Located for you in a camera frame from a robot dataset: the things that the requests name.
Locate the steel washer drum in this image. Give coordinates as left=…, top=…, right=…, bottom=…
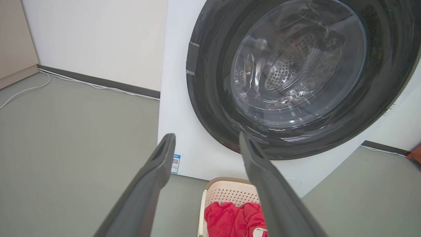
left=230, top=0, right=368, bottom=129

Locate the blue energy label sticker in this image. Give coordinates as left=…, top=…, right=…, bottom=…
left=170, top=154, right=181, bottom=174

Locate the cream laundry basket brown rim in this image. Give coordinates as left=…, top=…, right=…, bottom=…
left=197, top=177, right=263, bottom=237

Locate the red object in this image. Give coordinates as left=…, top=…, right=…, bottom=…
left=406, top=143, right=421, bottom=172

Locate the black round washer door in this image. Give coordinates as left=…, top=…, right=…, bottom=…
left=186, top=0, right=421, bottom=161

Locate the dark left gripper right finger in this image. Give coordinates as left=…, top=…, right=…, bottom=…
left=239, top=131, right=329, bottom=237

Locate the dark grey door handle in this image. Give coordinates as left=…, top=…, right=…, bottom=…
left=186, top=42, right=200, bottom=75

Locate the white front-load washing machine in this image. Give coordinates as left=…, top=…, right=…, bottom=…
left=157, top=0, right=421, bottom=198

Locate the beige cabinet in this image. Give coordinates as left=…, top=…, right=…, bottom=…
left=0, top=0, right=40, bottom=90

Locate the red garment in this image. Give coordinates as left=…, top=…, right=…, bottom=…
left=204, top=201, right=268, bottom=237

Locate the white floor cable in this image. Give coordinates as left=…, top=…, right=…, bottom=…
left=360, top=145, right=408, bottom=157
left=0, top=68, right=161, bottom=110

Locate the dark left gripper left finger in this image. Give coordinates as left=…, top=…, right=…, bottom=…
left=94, top=133, right=176, bottom=237

